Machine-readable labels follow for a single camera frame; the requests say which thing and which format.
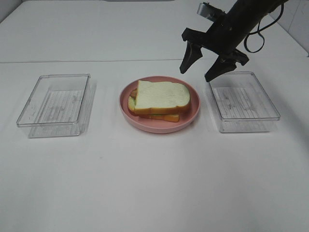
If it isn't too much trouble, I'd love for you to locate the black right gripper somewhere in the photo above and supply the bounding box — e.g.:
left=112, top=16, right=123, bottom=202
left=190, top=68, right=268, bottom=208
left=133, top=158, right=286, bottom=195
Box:
left=180, top=14, right=249, bottom=82

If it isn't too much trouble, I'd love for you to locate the bacon strip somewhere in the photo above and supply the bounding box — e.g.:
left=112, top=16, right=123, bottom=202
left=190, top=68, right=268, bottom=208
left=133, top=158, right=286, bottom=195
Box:
left=130, top=89, right=138, bottom=99

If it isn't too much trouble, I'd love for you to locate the white bread slice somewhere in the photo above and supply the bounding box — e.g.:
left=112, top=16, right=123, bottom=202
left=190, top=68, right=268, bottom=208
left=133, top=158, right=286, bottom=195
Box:
left=127, top=95, right=181, bottom=123

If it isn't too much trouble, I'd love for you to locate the green lettuce leaf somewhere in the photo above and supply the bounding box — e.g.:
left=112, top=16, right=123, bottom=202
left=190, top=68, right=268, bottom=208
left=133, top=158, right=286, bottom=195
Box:
left=127, top=96, right=169, bottom=120

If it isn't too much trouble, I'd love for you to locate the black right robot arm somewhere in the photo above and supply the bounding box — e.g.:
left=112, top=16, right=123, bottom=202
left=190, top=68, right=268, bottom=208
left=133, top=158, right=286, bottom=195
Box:
left=180, top=0, right=285, bottom=82

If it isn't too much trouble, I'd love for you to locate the clear right plastic tray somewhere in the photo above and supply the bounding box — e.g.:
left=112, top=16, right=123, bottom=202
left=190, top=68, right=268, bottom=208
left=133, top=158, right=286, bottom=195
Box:
left=207, top=72, right=281, bottom=133

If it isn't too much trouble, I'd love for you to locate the clear plastic tray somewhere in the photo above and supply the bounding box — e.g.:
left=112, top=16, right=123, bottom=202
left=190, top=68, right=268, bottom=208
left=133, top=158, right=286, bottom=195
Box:
left=16, top=74, right=93, bottom=138
left=207, top=72, right=281, bottom=133

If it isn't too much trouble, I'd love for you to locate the pink round plate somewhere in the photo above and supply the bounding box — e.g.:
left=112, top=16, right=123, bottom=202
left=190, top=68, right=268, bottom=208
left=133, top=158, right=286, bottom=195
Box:
left=119, top=76, right=200, bottom=133

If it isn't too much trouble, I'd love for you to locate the clear left plastic tray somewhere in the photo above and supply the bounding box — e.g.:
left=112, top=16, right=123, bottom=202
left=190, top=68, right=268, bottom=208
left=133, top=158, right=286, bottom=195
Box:
left=16, top=74, right=93, bottom=138

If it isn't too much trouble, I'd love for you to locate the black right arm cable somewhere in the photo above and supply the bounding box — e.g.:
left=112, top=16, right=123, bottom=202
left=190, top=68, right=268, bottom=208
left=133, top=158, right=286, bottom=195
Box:
left=243, top=0, right=284, bottom=54

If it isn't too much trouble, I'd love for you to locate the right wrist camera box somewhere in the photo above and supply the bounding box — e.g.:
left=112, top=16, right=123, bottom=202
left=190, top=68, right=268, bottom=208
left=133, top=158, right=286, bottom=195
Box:
left=197, top=2, right=226, bottom=22

